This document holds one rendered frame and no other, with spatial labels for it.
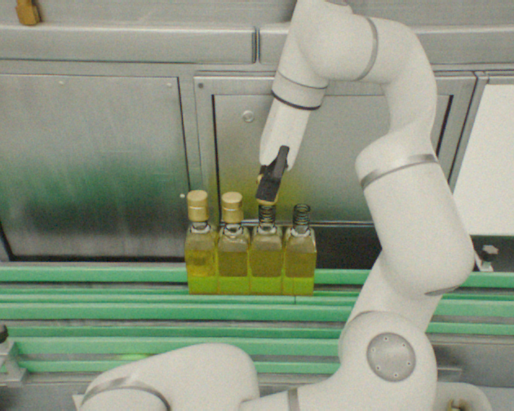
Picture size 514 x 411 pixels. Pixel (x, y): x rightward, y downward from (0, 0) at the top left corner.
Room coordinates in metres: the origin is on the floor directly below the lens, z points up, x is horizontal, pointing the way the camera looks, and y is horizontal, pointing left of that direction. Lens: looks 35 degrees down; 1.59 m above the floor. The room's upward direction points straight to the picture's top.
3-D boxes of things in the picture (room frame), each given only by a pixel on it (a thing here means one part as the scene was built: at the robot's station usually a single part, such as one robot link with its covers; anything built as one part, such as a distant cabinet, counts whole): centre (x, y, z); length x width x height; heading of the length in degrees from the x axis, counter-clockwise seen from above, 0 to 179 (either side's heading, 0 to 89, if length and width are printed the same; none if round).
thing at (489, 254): (0.71, -0.44, 0.94); 0.07 x 0.04 x 0.13; 179
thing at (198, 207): (0.64, 0.10, 1.14); 0.04 x 0.04 x 0.04
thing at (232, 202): (0.64, 0.05, 1.14); 0.04 x 0.04 x 0.04
